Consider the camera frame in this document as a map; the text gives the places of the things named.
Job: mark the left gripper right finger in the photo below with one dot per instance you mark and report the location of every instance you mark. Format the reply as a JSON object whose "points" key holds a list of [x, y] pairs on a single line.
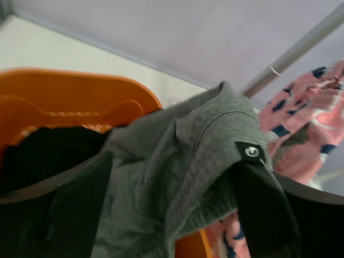
{"points": [[283, 218]]}

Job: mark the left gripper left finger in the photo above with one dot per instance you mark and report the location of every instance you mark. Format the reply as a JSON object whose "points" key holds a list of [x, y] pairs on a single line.
{"points": [[59, 216]]}

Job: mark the black shorts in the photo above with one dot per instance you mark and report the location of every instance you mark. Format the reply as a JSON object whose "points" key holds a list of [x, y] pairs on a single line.
{"points": [[46, 153]]}

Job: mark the pink navy patterned shorts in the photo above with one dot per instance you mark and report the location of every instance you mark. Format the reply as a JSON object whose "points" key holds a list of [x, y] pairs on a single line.
{"points": [[304, 123]]}

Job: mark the grey shorts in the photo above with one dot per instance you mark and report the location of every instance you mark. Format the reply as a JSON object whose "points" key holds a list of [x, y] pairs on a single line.
{"points": [[169, 173]]}

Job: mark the orange plastic basket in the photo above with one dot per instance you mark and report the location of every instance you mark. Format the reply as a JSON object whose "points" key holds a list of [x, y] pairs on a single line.
{"points": [[32, 99]]}

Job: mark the silver clothes rack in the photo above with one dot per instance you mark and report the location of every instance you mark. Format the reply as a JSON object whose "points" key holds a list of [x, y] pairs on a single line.
{"points": [[314, 36]]}

